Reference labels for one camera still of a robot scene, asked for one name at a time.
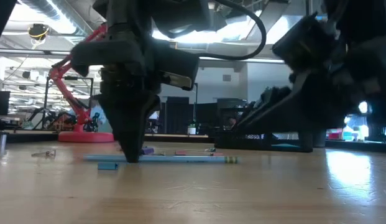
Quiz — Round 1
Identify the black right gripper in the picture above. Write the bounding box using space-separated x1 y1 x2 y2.
236 14 386 132

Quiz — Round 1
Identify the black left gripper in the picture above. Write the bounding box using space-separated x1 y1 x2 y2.
70 39 164 164

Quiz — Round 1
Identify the light blue pencil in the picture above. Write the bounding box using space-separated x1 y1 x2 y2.
83 154 239 165

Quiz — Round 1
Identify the black mesh desk organizer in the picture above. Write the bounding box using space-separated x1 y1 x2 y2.
214 107 314 153

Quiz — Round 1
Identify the red box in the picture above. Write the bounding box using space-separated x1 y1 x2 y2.
327 129 343 141

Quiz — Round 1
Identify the red desk lamp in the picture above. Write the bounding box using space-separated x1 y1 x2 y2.
48 23 115 143

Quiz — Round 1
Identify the black partition panel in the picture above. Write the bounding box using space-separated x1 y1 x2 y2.
164 96 218 136

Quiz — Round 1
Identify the silver binder clip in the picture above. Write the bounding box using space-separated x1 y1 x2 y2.
30 149 57 158

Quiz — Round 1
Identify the black monitor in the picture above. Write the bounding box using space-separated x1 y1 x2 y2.
0 90 11 116

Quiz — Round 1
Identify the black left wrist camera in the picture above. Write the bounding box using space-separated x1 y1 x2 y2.
158 51 200 91

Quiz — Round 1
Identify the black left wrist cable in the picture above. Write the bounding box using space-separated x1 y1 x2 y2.
192 0 267 62

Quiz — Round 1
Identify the black aluminium table frame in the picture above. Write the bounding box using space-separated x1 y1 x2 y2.
0 133 386 154

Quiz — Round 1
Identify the silver metal post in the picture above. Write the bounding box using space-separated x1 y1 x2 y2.
0 131 9 156

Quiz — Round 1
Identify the black ceiling camera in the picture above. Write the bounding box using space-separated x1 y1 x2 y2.
27 22 51 42

